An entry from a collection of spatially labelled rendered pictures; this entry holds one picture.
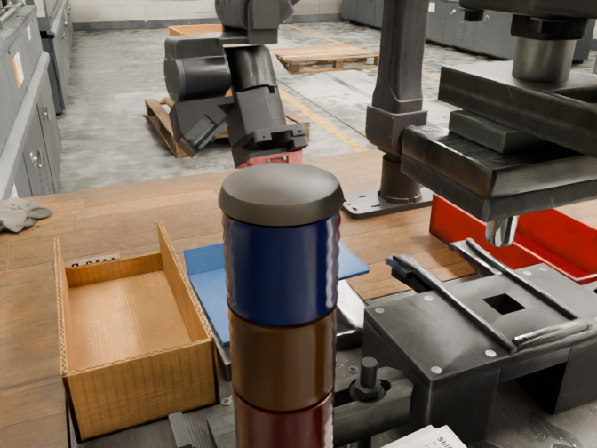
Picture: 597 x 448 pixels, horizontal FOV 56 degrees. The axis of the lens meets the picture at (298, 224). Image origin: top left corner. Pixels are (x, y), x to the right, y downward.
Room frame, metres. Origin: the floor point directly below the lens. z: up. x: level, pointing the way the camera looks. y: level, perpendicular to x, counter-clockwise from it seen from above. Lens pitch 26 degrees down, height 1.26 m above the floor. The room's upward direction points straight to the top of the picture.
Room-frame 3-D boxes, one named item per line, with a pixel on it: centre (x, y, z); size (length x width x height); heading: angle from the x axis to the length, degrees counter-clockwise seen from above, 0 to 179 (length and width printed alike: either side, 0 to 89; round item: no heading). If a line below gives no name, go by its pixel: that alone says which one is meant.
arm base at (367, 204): (0.83, -0.16, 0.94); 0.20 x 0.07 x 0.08; 113
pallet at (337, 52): (7.24, -0.30, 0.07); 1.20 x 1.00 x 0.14; 111
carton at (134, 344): (0.47, 0.18, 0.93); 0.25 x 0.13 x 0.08; 23
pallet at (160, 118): (4.38, 0.61, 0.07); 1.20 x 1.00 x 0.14; 23
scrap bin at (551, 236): (0.63, -0.29, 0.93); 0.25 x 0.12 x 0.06; 23
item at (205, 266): (0.52, 0.07, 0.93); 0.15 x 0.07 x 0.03; 24
